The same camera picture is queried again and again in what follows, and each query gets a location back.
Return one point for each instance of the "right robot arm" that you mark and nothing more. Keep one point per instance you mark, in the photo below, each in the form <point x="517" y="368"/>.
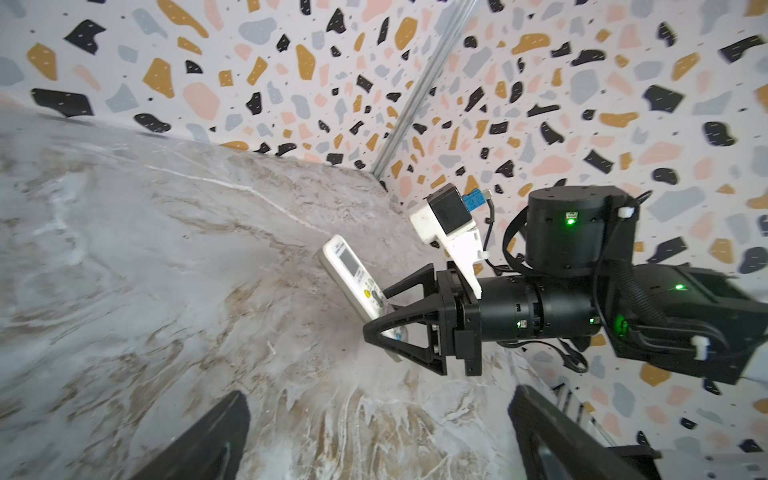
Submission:
<point x="576" y="280"/>

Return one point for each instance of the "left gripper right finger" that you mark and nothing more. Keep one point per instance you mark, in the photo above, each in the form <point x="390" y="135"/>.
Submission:
<point x="552" y="446"/>

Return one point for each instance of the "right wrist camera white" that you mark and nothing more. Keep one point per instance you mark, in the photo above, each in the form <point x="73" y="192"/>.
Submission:
<point x="444" y="217"/>

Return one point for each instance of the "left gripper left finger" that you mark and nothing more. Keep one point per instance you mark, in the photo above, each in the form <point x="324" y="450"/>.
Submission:
<point x="212" y="448"/>

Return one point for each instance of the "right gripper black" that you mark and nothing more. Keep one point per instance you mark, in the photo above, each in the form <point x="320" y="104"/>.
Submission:
<point x="426" y="335"/>

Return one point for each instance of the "right corner aluminium post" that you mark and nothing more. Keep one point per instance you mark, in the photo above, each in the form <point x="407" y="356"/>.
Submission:
<point x="453" y="28"/>

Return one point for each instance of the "white remote control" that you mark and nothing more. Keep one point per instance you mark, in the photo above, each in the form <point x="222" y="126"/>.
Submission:
<point x="356" y="283"/>

